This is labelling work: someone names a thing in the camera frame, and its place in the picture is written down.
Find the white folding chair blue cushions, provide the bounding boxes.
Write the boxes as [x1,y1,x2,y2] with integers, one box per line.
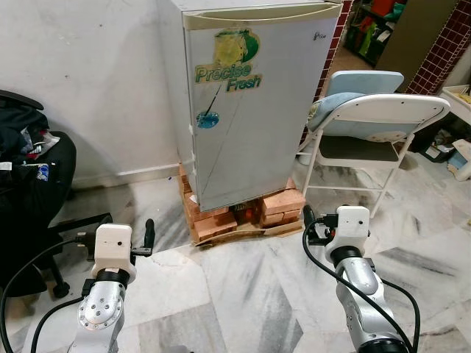
[297,71,451,219]

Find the black office swivel chair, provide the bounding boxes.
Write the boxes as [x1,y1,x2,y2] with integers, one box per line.
[0,90,111,299]

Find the shelf with colourful goods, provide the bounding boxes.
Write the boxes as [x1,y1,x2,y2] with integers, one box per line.
[344,0,407,67]

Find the black clothes pile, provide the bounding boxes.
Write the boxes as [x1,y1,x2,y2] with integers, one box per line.
[0,101,51,181]

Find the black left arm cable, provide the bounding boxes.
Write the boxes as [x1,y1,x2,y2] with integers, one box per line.
[29,294,85,353]
[0,239,80,353]

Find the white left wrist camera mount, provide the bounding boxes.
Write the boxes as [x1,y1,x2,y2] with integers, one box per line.
[93,224,137,282]

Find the white side table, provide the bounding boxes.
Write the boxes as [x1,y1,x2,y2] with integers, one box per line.
[440,85,471,122]

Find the white mini fridge cabinet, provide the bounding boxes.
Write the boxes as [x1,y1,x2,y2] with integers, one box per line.
[157,0,344,213]

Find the black floor clutter box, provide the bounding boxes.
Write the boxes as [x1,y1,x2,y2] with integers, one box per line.
[427,129,461,163]

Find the white plastic container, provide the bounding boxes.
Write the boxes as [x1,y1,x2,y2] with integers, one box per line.
[447,140,471,182]

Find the brown wooden door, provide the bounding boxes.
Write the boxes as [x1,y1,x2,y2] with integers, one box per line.
[379,0,458,93]

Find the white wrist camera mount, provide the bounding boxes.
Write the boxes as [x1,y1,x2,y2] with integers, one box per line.
[335,207,370,255]
[93,224,137,282]

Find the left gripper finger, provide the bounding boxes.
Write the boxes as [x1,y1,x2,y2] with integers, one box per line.
[134,218,156,258]

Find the red brick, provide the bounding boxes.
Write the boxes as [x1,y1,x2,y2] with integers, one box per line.
[259,210,304,228]
[190,221,241,244]
[184,197,238,227]
[262,188,307,214]

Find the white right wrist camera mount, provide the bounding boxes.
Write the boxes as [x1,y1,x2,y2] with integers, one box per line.
[335,207,370,255]

